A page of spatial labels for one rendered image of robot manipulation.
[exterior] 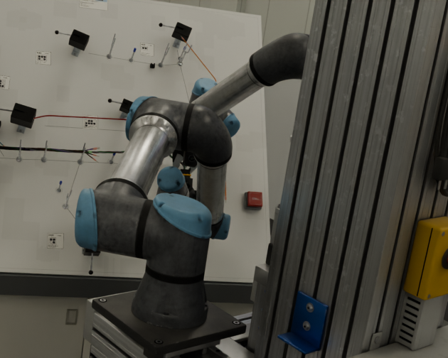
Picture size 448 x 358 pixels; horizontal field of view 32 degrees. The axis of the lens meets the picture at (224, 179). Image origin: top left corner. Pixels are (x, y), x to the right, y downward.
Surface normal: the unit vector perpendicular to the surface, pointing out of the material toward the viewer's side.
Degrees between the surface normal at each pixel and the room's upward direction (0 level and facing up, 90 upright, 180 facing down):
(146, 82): 54
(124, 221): 63
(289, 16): 90
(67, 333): 90
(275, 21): 90
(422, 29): 90
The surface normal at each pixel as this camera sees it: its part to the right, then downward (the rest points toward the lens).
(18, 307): 0.23, 0.28
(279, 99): -0.75, 0.06
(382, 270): 0.65, 0.29
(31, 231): 0.27, -0.33
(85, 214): -0.09, -0.18
